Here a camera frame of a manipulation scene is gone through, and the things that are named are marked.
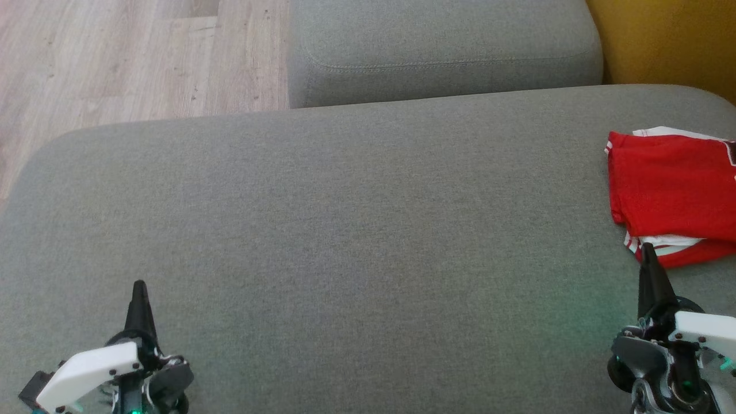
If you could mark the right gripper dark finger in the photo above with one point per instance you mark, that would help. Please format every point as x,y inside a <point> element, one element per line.
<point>652,287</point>

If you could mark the large grey sofa seat cushion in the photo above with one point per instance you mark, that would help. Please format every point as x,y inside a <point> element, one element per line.
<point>345,230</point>

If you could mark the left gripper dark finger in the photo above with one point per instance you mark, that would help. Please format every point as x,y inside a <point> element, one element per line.
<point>140,316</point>

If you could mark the red jersey with white trim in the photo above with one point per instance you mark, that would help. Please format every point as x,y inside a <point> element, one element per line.
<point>673,184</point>

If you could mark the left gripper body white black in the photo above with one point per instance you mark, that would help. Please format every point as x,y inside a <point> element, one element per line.
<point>92,368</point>

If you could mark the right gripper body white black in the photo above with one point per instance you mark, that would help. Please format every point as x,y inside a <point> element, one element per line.
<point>650,356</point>

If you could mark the small grey sofa cushion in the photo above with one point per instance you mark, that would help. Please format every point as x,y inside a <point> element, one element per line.
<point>443,40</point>

